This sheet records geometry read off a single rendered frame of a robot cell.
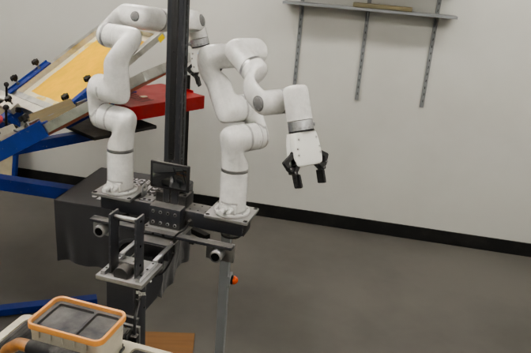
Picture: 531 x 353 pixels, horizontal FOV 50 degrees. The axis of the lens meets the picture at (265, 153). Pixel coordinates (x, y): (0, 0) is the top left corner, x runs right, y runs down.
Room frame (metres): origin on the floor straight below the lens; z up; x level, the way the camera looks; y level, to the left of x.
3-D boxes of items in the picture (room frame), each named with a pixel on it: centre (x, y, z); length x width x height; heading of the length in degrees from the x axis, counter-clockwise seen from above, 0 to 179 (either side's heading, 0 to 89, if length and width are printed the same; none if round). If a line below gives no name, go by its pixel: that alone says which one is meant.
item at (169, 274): (2.35, 0.39, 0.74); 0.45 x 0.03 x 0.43; 171
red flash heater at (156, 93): (3.67, 0.81, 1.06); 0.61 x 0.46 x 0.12; 141
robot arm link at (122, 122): (1.94, 0.53, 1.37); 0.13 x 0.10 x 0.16; 63
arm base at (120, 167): (1.92, 0.53, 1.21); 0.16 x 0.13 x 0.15; 165
